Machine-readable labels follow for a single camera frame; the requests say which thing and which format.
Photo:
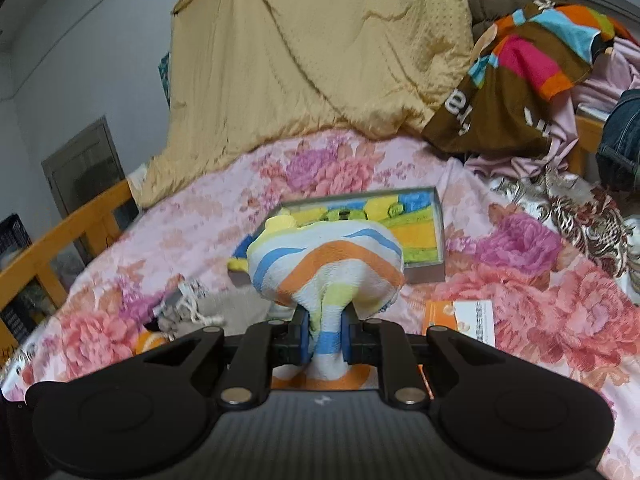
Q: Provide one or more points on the grey wall panel door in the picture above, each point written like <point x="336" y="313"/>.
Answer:
<point x="85" y="165"/>

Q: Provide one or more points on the blue jeans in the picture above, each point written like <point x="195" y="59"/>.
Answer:
<point x="622" y="135"/>

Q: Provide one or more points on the orange and white card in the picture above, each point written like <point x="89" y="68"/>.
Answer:
<point x="465" y="320"/>

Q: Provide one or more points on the gold brocade cloth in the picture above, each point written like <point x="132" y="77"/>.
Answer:
<point x="590" y="220"/>

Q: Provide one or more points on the wooden bed rail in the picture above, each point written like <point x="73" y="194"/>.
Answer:
<point x="50" y="245"/>

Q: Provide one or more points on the teal patterned cloth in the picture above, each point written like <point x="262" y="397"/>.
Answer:
<point x="165" y="80"/>

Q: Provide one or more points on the striped terry towel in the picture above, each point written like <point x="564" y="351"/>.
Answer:
<point x="325" y="260"/>

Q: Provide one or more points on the yellow quilted blanket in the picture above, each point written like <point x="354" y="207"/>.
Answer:
<point x="300" y="60"/>

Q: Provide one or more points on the grey tray with cartoon lining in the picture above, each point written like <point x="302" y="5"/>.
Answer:
<point x="420" y="240"/>

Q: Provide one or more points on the black plastic crate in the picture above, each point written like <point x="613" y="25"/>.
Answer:
<point x="15" y="240"/>

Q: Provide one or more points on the pink floral bedsheet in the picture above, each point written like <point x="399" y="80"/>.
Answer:
<point x="525" y="320"/>

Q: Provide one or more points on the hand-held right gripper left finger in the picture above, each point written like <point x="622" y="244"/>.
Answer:
<point x="304" y="340"/>

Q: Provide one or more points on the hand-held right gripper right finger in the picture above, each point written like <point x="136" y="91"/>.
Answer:
<point x="347" y="340"/>

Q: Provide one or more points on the brown multicolour striped cloth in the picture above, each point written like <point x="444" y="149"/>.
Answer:
<point x="505" y="95"/>

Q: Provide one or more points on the wooden furniture frame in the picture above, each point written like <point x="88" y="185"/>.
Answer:
<point x="582" y="130"/>

